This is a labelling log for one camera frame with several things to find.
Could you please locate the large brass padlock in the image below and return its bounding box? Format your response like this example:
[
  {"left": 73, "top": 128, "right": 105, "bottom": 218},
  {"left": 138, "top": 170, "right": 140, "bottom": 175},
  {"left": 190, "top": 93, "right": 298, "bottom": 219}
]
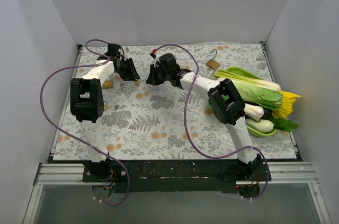
[{"left": 102, "top": 76, "right": 114, "bottom": 89}]

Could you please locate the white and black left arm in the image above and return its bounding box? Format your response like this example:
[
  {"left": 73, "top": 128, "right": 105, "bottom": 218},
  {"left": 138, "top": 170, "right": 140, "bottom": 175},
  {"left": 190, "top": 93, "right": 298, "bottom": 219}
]
[{"left": 70, "top": 43, "right": 140, "bottom": 182}]

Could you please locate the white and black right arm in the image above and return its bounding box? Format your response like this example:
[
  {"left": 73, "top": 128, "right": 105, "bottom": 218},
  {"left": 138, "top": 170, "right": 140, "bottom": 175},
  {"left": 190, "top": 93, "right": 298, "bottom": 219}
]
[{"left": 146, "top": 52, "right": 263, "bottom": 180}]

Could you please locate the green plastic tray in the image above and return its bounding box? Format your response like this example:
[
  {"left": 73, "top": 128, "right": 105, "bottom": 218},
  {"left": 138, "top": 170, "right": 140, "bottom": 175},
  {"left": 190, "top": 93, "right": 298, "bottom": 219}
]
[{"left": 214, "top": 67, "right": 282, "bottom": 137}]

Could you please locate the green napa cabbage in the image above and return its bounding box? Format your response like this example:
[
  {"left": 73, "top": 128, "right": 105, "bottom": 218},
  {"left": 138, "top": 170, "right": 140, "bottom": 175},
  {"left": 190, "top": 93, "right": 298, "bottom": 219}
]
[{"left": 214, "top": 70, "right": 283, "bottom": 111}]

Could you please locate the dark purple eggplant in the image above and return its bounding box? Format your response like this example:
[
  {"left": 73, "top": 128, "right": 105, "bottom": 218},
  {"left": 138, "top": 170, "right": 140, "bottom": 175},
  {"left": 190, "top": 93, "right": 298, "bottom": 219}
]
[{"left": 244, "top": 103, "right": 272, "bottom": 121}]

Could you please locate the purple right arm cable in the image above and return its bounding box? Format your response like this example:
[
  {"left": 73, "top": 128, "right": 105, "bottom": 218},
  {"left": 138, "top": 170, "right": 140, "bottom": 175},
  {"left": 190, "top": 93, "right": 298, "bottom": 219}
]
[{"left": 150, "top": 44, "right": 271, "bottom": 200}]

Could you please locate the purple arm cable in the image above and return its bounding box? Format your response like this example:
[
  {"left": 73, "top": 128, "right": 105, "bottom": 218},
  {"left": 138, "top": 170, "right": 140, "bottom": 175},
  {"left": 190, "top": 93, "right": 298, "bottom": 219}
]
[
  {"left": 150, "top": 44, "right": 271, "bottom": 200},
  {"left": 40, "top": 39, "right": 130, "bottom": 206}
]

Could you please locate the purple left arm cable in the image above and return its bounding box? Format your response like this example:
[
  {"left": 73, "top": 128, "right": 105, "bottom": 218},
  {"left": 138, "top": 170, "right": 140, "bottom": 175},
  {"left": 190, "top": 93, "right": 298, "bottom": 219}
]
[{"left": 40, "top": 39, "right": 130, "bottom": 206}]

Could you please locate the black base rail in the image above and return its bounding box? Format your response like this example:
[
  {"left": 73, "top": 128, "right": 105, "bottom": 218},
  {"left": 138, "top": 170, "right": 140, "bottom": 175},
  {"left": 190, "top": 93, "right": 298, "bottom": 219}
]
[{"left": 82, "top": 159, "right": 271, "bottom": 197}]

